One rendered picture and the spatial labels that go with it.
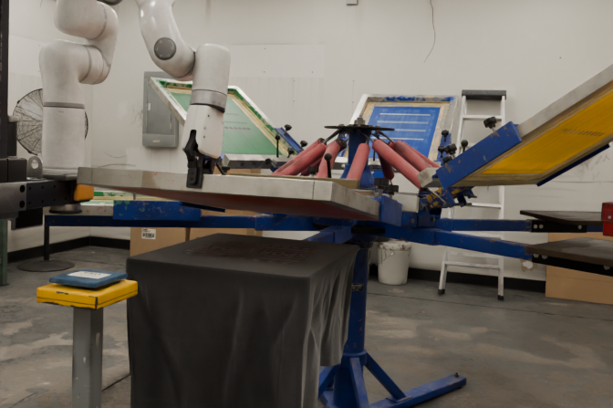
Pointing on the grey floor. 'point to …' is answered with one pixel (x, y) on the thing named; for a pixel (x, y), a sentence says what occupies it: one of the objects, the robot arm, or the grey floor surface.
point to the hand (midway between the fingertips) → (199, 180)
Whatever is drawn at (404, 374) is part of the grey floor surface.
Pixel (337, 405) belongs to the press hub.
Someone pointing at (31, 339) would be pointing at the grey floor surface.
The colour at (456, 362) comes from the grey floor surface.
